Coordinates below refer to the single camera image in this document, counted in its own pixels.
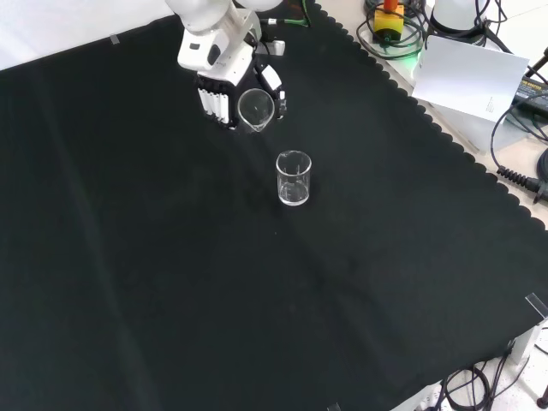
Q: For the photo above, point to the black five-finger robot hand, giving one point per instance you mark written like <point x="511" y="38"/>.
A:
<point x="222" y="64"/>

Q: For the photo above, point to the clear glass beaker with spout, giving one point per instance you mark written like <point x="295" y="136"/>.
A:
<point x="255" y="109"/>

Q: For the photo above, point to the yellow stop button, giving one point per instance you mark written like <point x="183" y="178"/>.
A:
<point x="388" y="20"/>

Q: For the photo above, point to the black bench cloth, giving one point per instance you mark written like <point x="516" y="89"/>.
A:
<point x="240" y="257"/>

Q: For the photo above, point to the pale board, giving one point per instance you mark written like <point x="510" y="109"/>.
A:
<point x="468" y="81"/>

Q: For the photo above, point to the black power adapter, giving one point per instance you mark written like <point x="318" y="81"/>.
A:
<point x="532" y="95"/>

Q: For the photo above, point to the black tripod leg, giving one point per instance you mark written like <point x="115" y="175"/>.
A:
<point x="538" y="64"/>

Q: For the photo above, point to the clear tape strip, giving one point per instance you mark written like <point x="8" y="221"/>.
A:
<point x="537" y="305"/>

